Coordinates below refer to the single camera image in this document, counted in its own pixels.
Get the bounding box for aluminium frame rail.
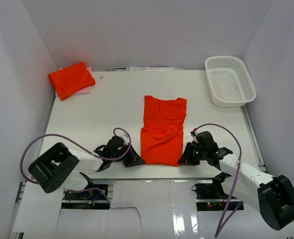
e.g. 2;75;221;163
7;182;26;239

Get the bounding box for white perforated plastic basket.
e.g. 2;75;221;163
204;56;257;108

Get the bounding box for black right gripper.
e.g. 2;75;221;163
178;142;207;166

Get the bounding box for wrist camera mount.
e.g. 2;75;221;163
191;128;198;144
120;132;130;142

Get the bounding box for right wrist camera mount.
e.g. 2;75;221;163
191;128;198;144

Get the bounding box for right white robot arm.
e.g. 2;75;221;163
178;131;294;231

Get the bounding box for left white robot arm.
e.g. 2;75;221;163
28;135;146;199

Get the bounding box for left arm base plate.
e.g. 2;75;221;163
61;190;110;210

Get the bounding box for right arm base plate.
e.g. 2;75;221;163
192;173;230;212

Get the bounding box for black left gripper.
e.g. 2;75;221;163
110;142;145;167

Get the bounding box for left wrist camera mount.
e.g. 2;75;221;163
120;132;130;142

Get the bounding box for orange t-shirt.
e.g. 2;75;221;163
48;62;96;101
140;96;187;167

